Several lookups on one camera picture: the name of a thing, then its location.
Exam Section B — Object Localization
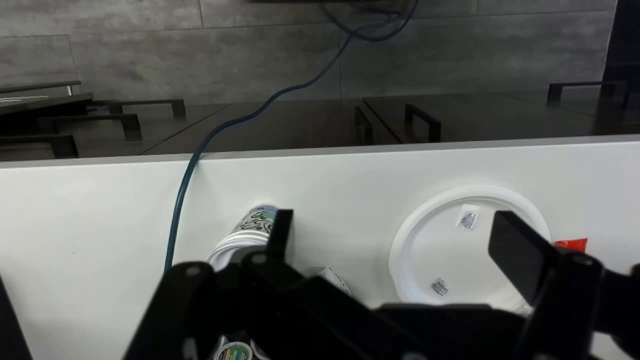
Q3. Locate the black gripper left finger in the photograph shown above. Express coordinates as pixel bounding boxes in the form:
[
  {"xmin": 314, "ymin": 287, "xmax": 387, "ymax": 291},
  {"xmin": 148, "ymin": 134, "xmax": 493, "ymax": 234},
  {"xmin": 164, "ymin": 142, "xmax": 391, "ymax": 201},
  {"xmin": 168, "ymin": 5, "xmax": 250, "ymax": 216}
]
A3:
[{"xmin": 267, "ymin": 211, "xmax": 295, "ymax": 261}]

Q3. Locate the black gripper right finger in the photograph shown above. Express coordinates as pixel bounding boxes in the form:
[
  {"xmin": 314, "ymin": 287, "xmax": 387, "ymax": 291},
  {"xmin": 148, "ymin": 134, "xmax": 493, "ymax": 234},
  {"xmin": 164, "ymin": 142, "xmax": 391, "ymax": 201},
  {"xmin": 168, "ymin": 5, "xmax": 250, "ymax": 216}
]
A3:
[{"xmin": 488, "ymin": 211, "xmax": 561, "ymax": 307}]

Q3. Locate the patterned paper cup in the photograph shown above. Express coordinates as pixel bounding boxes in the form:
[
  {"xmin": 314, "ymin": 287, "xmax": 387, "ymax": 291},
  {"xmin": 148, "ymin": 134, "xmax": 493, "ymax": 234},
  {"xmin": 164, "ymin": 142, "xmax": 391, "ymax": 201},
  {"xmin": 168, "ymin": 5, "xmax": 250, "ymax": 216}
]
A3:
[{"xmin": 209, "ymin": 205, "xmax": 278, "ymax": 270}]

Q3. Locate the red sachet packet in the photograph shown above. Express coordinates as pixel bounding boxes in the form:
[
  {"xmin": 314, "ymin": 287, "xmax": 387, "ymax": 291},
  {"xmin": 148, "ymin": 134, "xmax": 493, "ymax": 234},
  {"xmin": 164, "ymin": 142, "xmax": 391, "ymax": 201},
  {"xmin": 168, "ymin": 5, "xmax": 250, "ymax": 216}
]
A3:
[{"xmin": 554, "ymin": 238, "xmax": 588, "ymax": 254}]

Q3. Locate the white paper plate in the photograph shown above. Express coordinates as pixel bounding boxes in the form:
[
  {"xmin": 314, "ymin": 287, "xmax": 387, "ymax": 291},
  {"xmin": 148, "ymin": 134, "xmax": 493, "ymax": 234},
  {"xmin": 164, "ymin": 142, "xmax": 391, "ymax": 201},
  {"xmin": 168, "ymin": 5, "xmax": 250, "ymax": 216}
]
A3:
[{"xmin": 389, "ymin": 186, "xmax": 551, "ymax": 315}]

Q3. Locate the green cable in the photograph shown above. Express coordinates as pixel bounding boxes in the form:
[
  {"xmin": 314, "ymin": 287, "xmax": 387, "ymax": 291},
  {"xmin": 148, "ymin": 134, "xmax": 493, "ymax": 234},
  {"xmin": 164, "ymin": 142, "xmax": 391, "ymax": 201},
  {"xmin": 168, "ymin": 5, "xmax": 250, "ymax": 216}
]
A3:
[{"xmin": 163, "ymin": 0, "xmax": 421, "ymax": 276}]

